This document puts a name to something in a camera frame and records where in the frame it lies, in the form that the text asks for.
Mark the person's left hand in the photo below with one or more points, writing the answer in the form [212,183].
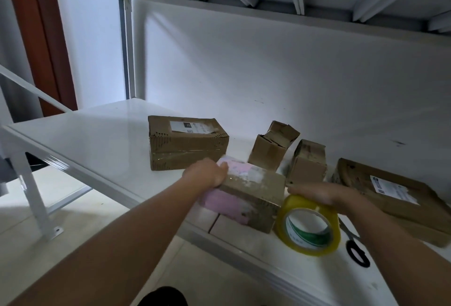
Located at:
[206,174]

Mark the person's right hand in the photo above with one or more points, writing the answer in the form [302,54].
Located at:
[324,193]

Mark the small cardboard box red label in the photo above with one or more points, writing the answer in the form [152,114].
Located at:
[308,161]

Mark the long cardboard box white label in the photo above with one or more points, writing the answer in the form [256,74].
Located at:
[187,140]

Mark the pink carton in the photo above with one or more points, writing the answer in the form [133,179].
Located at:
[243,196]

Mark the yellow tape roll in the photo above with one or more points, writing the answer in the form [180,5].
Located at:
[292,235]

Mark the corrugated cardboard box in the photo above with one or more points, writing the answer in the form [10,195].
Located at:
[271,144]

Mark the person's left forearm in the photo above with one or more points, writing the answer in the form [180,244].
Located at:
[106,253]

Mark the person's right forearm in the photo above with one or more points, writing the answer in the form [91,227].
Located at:
[402,253]

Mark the person's black trousers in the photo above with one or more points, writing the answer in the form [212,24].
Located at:
[163,296]

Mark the white metal shelf rack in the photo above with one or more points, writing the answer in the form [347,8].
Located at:
[91,133]

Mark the perforated white metal rack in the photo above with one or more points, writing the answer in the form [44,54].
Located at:
[21,175]

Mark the red-brown door frame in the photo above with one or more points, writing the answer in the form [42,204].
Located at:
[42,34]

